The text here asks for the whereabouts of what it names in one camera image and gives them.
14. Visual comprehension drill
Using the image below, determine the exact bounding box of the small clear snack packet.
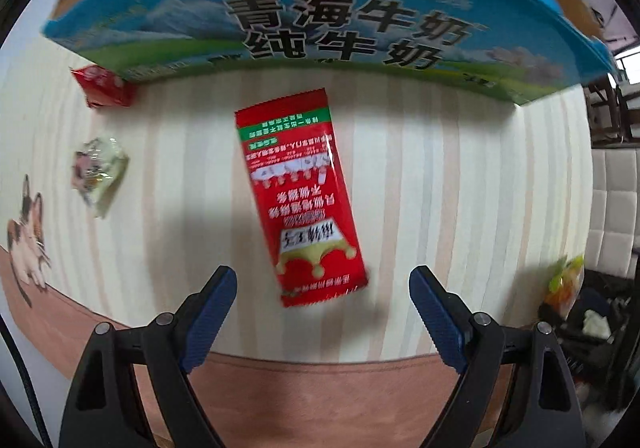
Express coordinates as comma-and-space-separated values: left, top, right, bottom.
71, 137, 130, 219

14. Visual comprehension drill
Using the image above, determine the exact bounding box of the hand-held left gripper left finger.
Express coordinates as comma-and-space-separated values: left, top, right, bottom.
59, 265, 238, 448

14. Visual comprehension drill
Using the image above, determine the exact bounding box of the black cable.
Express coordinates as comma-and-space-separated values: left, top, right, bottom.
0, 315, 53, 448

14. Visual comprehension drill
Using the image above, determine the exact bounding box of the brown wooden chair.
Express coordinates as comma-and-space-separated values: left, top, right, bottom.
584, 72, 640, 145

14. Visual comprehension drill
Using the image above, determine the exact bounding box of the long red snack packet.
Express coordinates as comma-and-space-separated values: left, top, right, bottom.
234, 88, 371, 309

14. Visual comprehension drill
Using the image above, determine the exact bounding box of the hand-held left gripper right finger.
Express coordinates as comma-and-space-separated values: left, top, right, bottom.
408, 265, 586, 448

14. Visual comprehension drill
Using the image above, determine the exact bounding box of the white padded chair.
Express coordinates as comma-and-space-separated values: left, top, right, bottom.
584, 147, 640, 280

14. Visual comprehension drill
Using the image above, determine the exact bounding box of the colourful candy bag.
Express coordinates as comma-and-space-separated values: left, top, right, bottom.
544, 255, 586, 320

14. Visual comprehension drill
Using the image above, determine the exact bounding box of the small red snack packet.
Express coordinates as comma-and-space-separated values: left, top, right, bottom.
69, 64, 139, 110

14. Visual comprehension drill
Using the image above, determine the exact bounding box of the striped cat print tablecloth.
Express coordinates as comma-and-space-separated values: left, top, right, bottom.
0, 36, 596, 448

